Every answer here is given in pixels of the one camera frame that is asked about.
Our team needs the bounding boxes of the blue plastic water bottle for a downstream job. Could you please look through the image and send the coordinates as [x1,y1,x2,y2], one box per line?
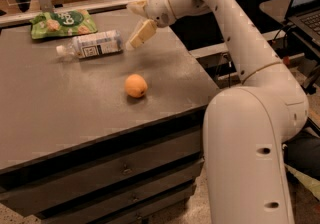
[56,30,123,59]

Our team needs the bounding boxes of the black shorts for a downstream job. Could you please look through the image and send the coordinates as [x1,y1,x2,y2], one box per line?
[283,131,320,180]

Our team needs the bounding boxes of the green snack bag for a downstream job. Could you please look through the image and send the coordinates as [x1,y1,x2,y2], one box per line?
[30,10,98,40]

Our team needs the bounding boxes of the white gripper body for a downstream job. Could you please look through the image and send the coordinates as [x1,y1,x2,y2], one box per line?
[144,0,176,28]

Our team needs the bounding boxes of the orange fruit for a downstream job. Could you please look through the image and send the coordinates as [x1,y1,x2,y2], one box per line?
[125,74,148,98]

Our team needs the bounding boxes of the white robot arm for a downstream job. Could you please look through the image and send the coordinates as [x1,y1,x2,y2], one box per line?
[127,0,309,224]

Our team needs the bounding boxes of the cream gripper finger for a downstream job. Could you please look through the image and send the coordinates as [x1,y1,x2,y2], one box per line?
[126,0,147,17]
[127,19,157,49]

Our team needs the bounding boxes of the grey drawer cabinet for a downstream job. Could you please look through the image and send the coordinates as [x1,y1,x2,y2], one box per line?
[0,106,205,224]

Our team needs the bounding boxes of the black laptop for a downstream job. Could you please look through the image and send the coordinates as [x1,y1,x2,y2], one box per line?
[285,0,320,46]

